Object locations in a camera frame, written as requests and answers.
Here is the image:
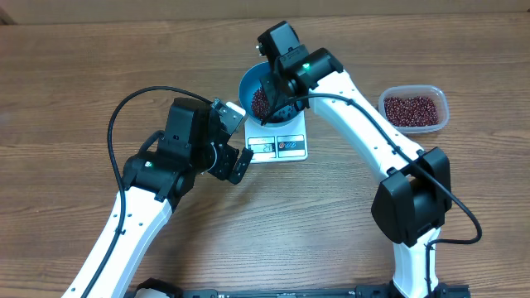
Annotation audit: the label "blue metal bowl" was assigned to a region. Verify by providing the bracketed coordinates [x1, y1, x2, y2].
[238, 62, 304, 127]

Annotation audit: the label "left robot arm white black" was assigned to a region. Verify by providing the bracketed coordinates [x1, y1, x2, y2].
[64, 98, 252, 297]

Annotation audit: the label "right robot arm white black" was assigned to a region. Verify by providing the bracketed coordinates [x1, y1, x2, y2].
[257, 22, 451, 297]

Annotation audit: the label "white digital kitchen scale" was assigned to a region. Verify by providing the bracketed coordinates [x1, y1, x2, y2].
[244, 112, 309, 163]

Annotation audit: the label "red beans in bowl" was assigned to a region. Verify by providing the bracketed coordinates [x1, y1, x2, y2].
[250, 86, 297, 124]

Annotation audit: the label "red beans in container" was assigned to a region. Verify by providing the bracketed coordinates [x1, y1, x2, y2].
[383, 96, 439, 127]

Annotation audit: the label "clear plastic bean container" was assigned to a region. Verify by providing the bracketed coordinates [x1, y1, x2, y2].
[378, 84, 451, 134]

